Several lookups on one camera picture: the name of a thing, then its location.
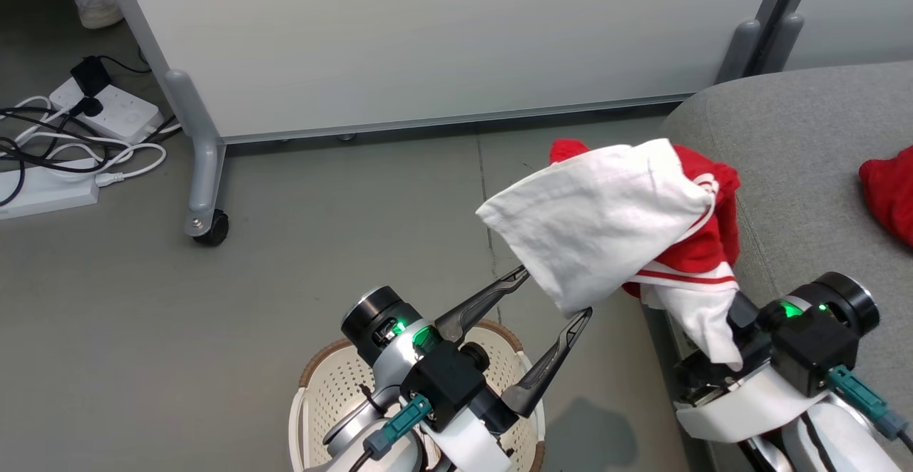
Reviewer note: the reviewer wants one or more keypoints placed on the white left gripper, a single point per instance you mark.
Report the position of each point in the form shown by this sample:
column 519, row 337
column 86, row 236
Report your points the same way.
column 471, row 443

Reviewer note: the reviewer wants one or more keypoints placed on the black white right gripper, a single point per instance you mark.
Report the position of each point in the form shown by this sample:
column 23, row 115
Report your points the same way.
column 749, row 408

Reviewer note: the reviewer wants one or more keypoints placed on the red and white garment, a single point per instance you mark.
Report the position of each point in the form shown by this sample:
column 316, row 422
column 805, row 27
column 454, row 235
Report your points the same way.
column 599, row 222

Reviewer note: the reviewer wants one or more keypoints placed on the plain red garment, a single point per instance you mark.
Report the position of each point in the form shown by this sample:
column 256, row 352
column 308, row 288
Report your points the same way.
column 891, row 194

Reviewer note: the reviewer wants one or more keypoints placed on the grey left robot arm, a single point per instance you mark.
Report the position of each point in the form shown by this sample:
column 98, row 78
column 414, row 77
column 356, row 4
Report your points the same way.
column 389, row 365

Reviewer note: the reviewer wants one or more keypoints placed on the cream perforated laundry basket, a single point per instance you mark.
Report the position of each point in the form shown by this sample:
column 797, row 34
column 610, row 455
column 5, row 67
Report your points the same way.
column 335, row 379

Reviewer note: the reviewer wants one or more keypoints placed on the grey fabric sofa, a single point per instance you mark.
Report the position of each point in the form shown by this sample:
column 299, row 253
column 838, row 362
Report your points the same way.
column 799, row 144

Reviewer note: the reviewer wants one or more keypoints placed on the white partition panel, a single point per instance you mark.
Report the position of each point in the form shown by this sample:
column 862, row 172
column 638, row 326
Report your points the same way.
column 856, row 8
column 428, row 37

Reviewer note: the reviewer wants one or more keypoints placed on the black caster wheel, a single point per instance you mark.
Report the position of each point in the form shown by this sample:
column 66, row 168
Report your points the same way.
column 214, row 229

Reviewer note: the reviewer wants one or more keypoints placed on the grey partition leg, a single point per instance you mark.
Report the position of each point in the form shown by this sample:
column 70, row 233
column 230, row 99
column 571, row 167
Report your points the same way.
column 203, row 158

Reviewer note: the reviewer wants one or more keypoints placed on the white square power strip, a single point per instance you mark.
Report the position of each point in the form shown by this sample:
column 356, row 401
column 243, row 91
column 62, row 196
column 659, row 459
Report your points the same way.
column 125, row 112

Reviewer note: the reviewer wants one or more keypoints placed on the white long power strip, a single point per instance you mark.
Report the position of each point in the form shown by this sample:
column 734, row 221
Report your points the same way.
column 43, row 190

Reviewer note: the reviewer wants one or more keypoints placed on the black power adapter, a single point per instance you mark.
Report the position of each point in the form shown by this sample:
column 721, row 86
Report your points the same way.
column 91, row 76

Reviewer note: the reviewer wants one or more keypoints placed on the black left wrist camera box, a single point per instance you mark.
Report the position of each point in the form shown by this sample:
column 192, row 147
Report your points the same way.
column 442, row 383

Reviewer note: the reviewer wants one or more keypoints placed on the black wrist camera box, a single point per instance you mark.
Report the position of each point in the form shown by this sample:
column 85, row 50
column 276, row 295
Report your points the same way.
column 442, row 383
column 813, row 351

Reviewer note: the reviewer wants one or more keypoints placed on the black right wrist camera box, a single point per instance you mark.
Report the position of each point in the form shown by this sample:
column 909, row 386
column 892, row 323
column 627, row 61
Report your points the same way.
column 813, row 351

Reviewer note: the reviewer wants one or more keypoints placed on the grey partition post foot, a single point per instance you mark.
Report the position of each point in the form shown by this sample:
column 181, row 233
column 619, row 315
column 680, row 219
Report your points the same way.
column 784, row 44
column 738, row 51

